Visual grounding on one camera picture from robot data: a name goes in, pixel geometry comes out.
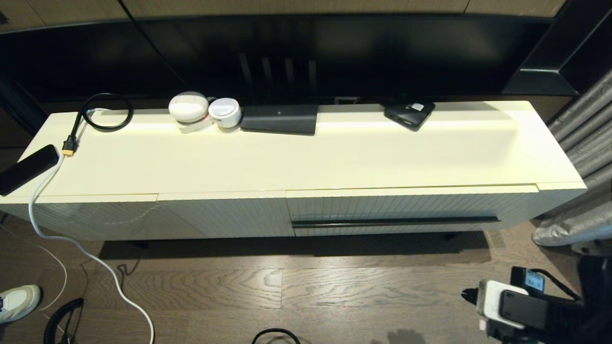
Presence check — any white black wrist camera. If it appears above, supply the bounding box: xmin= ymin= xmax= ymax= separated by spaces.
xmin=477 ymin=279 xmax=548 ymax=331

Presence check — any thick white power cable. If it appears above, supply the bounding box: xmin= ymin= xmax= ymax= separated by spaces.
xmin=28 ymin=109 xmax=155 ymax=344

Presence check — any black cable with yellow plug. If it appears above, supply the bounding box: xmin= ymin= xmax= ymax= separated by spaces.
xmin=62 ymin=93 xmax=134 ymax=157

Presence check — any black flat screen TV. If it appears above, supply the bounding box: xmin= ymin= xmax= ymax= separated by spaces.
xmin=0 ymin=14 xmax=555 ymax=104

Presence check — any small white round device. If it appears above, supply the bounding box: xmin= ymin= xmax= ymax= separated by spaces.
xmin=208 ymin=98 xmax=241 ymax=129

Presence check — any grey curtain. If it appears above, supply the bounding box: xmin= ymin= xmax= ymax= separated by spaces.
xmin=532 ymin=67 xmax=612 ymax=254

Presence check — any long black rectangular device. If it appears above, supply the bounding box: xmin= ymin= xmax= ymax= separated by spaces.
xmin=0 ymin=145 xmax=60 ymax=197

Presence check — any black looped floor cable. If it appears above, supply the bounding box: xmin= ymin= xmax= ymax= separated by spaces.
xmin=251 ymin=328 xmax=301 ymax=344

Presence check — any large white round device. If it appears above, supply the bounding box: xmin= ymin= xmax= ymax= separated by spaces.
xmin=168 ymin=92 xmax=210 ymax=126

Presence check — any thin white cable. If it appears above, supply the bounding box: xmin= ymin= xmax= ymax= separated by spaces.
xmin=0 ymin=225 xmax=68 ymax=312

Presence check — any flat black set-top box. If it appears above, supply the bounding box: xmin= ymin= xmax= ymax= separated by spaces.
xmin=240 ymin=105 xmax=318 ymax=137

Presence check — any white shoe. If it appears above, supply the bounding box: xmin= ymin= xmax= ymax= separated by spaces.
xmin=0 ymin=285 xmax=42 ymax=324

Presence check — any white flat device base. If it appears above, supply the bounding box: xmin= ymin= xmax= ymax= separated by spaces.
xmin=178 ymin=117 xmax=214 ymax=135

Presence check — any white cabinet drawer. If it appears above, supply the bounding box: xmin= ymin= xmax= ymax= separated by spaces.
xmin=286 ymin=185 xmax=539 ymax=238

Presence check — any black coiled cable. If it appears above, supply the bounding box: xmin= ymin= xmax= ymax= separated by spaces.
xmin=43 ymin=298 xmax=85 ymax=344

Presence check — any small black box with sticker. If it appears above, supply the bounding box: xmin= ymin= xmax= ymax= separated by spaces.
xmin=384 ymin=99 xmax=437 ymax=132

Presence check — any white cream TV cabinet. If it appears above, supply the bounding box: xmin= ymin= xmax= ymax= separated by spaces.
xmin=0 ymin=100 xmax=588 ymax=242

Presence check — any black wall shelf frame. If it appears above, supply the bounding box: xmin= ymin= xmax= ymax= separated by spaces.
xmin=501 ymin=0 xmax=612 ymax=96

